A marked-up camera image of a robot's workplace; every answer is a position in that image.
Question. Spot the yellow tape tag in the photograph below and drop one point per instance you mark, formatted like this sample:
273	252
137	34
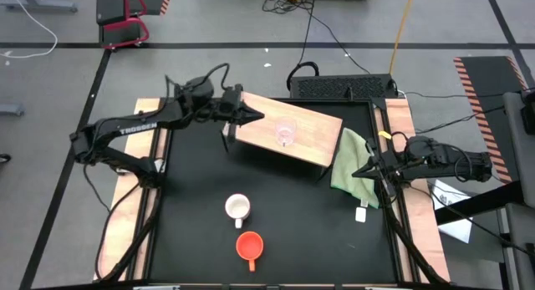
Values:
384	135

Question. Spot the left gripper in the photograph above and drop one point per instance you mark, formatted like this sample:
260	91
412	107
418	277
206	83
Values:
232	106

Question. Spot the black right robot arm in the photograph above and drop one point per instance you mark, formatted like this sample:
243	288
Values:
455	162

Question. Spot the black computer case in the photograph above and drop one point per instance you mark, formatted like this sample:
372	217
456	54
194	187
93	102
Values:
334	87

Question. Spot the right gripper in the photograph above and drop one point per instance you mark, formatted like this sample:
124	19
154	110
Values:
386	162

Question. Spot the black metal beam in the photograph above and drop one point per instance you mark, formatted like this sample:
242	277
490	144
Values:
480	202

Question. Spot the white rectangular label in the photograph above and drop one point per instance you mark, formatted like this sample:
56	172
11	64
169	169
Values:
360	215

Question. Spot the white grey patterned mug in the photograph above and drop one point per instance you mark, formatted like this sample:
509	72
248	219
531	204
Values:
237	206

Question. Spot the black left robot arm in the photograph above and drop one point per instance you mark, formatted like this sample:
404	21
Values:
138	127

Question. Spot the clear plastic cup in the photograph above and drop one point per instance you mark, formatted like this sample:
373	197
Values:
286	129

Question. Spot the small black floor object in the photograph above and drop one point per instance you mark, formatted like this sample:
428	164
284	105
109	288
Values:
4	158

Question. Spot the orange ribbed mug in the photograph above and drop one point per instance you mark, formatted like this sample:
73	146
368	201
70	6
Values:
249	245

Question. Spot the white paper sheet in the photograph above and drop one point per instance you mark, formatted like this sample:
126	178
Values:
457	229

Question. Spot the short grey metal foot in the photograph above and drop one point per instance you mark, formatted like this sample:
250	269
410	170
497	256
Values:
12	110

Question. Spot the grey furniture panel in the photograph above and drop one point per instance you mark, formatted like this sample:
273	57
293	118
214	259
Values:
516	156

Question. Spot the large hazard-striped black mat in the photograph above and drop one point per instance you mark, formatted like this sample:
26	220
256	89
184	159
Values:
489	81

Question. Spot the grey metal stand foot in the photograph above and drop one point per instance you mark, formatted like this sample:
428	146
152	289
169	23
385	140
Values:
42	6

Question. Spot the black box device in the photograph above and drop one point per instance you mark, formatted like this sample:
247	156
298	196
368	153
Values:
528	118

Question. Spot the light green cloth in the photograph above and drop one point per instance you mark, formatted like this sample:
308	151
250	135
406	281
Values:
351	160

